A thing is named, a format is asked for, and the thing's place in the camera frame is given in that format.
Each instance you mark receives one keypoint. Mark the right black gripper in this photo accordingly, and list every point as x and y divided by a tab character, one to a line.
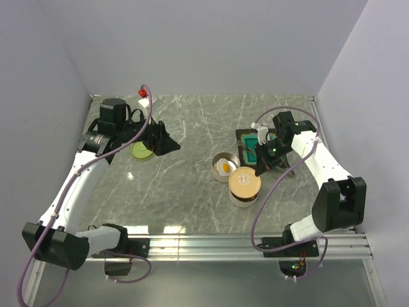
268	164

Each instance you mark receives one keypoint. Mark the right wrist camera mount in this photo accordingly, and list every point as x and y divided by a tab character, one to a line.
262	133

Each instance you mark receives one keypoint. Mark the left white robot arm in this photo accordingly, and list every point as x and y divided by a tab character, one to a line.
55	238

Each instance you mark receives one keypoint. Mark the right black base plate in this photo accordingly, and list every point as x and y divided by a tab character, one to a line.
273	247

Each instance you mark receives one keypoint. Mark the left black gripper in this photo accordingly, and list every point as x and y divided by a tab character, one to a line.
158	140

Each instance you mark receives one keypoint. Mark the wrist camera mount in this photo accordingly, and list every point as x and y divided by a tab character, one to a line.
144	103
262	133

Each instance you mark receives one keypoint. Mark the white egg piece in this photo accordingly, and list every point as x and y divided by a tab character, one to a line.
225	167

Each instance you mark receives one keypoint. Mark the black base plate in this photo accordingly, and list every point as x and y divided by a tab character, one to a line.
273	247
134	246

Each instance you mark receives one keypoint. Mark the black teal square tray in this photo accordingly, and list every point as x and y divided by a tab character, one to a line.
249	139

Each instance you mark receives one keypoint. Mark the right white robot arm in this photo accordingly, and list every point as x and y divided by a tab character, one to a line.
341	199

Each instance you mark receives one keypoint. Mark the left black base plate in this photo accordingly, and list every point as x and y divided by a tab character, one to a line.
134	246

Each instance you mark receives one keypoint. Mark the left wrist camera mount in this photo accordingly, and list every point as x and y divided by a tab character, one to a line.
144	103

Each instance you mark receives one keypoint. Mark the tan round lid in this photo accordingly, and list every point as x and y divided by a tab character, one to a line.
244	183

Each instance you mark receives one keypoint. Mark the metal tongs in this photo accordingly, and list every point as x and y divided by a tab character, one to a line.
283	163

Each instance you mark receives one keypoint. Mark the steel lunch tin front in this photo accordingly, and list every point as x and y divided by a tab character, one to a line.
242	198

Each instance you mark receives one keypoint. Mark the green round lid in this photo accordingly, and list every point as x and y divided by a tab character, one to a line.
139	152

